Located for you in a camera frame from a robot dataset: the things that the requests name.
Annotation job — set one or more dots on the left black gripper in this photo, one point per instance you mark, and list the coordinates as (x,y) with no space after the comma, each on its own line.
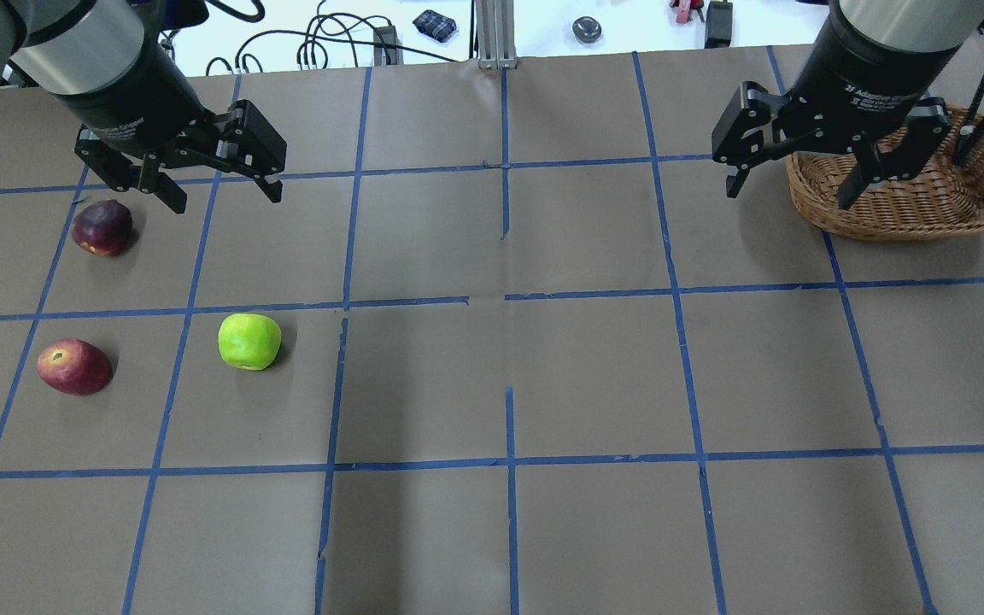
(135,100)

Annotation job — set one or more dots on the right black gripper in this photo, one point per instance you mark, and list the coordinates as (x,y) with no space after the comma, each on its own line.
(866,75)

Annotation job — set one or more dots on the dark red apple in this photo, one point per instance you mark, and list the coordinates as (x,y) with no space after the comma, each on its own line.
(104,228)

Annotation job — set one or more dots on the green apple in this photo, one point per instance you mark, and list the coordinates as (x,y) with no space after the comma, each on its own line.
(249,341)

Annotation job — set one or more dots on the red yellow apple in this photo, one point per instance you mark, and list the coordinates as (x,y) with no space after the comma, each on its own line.
(75,367)

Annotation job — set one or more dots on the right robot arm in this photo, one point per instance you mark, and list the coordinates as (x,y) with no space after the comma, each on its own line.
(917,26)

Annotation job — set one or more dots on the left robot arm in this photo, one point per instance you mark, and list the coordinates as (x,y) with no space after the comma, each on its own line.
(75,47)

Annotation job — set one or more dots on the wicker basket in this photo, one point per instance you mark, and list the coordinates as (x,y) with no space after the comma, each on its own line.
(944,200)

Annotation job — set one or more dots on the black power adapter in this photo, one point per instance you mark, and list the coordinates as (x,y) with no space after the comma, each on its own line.
(719,24)

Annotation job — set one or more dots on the grey computer mouse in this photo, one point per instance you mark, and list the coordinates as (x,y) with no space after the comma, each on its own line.
(586,30)

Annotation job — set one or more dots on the aluminium frame post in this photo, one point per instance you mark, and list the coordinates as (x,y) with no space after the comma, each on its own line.
(495,34)

